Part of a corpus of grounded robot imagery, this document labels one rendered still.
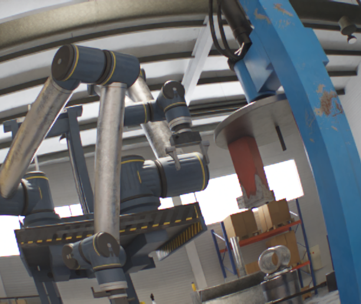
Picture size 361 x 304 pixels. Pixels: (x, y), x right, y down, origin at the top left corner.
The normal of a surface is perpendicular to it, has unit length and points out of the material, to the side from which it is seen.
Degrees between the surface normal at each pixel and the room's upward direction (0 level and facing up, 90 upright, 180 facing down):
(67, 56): 92
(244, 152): 90
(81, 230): 90
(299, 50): 90
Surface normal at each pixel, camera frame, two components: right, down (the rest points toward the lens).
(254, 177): -0.59, -0.09
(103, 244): 0.70, -0.40
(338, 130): 0.22, -0.36
